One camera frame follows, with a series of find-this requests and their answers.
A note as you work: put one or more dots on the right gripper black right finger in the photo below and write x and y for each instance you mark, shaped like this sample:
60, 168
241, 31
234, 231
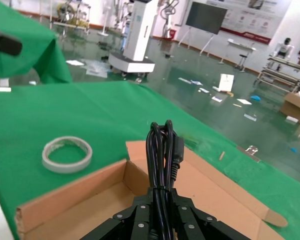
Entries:
190, 225

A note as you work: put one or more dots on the white mobile machine tower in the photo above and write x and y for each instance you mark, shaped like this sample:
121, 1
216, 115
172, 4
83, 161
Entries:
137, 37

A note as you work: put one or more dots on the white upright carton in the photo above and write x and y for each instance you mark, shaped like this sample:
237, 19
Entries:
226, 82

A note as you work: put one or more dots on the white humanoid robot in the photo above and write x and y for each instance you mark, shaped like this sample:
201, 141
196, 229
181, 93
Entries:
285, 48

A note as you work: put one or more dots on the brown cardboard shipping box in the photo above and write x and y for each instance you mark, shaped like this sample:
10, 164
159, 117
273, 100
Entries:
293, 107

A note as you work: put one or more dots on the metal roller rack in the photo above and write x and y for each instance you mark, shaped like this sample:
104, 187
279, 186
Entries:
282, 72

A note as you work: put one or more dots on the black display screen on stand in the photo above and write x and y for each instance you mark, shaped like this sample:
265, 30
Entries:
206, 17

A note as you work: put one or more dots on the empty open cardboard box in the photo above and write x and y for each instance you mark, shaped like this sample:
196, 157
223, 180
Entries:
215, 187

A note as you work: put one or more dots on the blue floor item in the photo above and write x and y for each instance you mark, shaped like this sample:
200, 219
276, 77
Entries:
255, 98

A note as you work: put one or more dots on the clear plastic sheets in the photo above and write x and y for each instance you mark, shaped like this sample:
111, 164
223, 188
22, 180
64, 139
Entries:
97, 68

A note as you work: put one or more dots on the white red wall banner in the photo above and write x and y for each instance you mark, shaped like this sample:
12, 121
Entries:
255, 22

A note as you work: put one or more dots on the red bin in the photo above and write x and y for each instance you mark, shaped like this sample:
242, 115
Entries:
173, 33

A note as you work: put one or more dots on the white paper sheet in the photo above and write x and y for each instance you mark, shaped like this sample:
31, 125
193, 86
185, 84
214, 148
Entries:
75, 62

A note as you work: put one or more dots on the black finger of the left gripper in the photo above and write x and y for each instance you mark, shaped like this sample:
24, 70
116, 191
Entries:
5, 43

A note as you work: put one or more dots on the metal binder clip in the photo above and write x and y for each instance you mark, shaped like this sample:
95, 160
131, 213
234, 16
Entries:
138, 81
252, 152

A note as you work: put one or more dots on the green hanging cloth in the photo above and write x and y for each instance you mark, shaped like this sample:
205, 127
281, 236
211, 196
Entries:
40, 55

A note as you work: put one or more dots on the white foam block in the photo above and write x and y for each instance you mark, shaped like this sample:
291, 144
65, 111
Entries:
292, 119

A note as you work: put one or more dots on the white narrow table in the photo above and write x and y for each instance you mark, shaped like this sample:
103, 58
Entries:
240, 45

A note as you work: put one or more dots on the green table cloth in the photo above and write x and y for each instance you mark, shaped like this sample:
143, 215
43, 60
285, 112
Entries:
102, 107

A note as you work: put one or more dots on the white pedestal stand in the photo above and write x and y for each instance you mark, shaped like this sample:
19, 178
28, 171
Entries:
104, 20

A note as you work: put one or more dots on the black stool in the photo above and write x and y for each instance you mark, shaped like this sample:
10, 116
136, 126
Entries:
242, 61

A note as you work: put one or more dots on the small wooden stick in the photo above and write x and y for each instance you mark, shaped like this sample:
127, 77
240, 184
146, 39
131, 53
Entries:
222, 155

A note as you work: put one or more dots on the white adhesive tape roll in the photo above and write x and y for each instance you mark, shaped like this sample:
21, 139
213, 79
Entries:
65, 168

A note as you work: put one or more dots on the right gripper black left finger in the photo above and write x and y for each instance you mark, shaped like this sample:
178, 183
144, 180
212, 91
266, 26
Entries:
135, 222

